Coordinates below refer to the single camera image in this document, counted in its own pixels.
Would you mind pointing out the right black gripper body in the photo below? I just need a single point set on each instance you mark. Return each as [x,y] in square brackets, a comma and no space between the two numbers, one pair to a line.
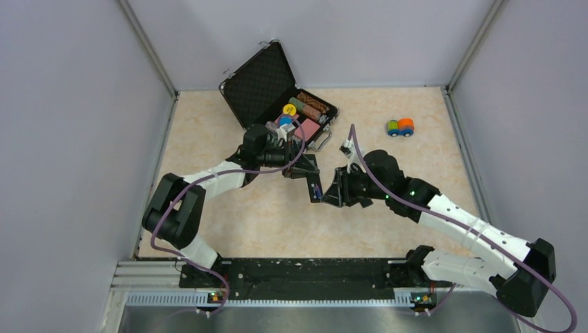
[355,186]

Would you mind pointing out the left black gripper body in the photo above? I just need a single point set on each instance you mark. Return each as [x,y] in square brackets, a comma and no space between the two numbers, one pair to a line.
[290,172]

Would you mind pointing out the black remote control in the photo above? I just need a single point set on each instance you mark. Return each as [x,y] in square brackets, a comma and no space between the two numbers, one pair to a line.
[310,180]

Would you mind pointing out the black remote battery cover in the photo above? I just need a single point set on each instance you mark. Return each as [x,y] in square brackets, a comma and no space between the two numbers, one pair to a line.
[365,202]

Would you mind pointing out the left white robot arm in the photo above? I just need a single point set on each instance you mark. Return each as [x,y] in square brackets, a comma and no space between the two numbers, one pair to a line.
[175,209]

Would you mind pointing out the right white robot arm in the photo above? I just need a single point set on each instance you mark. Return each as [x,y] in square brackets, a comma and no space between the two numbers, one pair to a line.
[497,256]

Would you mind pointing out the pink card deck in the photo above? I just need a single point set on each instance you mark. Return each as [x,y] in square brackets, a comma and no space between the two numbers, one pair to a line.
[307,129]

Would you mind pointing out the blue round chip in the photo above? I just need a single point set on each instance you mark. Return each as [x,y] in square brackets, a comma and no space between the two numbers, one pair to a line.
[284,121]

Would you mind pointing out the yellow round chip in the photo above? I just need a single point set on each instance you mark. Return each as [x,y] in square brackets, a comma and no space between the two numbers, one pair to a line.
[289,109]

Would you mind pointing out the colourful toy car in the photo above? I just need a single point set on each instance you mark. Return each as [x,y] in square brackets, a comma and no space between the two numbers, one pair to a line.
[401,127]

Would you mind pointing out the open black chip case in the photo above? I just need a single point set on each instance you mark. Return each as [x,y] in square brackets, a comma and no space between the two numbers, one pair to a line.
[258,90]

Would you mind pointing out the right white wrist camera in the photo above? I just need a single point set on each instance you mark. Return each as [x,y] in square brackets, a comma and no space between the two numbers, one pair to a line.
[350,151]

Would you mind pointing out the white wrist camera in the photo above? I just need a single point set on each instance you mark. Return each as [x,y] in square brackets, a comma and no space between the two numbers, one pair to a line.
[286,133]
[350,151]

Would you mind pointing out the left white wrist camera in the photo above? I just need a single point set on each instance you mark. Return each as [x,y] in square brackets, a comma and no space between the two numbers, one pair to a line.
[286,133]

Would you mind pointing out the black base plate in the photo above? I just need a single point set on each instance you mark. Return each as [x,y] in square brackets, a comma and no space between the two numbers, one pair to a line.
[321,279]

